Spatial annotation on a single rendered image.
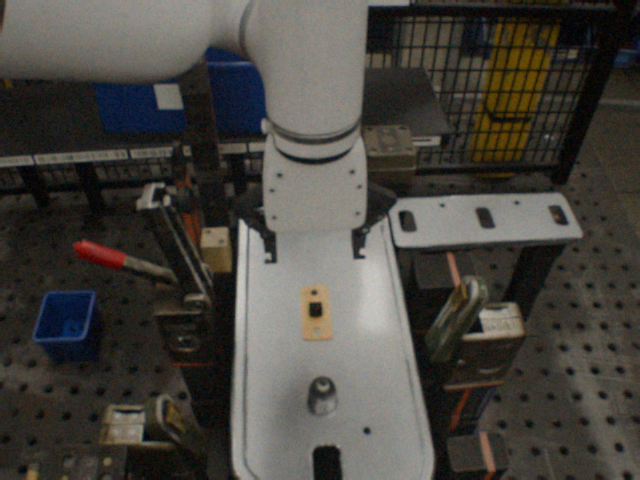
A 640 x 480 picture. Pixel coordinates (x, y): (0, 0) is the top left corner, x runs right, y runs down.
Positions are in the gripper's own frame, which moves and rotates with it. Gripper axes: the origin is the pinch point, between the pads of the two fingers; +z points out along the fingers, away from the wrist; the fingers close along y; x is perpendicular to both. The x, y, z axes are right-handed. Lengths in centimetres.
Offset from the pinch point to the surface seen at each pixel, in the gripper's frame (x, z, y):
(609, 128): 170, 113, 159
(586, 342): 10, 42, 53
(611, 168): 139, 113, 145
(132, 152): 32.2, 10.5, -28.3
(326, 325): -2.5, 12.0, 1.3
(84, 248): -0.7, -2.4, -25.2
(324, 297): 1.9, 12.0, 1.3
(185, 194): -0.6, -9.4, -12.8
